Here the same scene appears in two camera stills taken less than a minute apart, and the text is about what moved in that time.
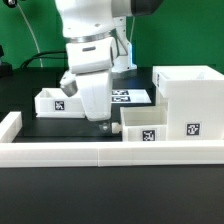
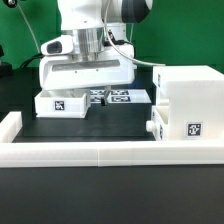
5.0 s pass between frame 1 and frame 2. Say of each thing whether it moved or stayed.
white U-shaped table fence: stayed
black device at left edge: stayed
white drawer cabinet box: stayed
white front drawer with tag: moved
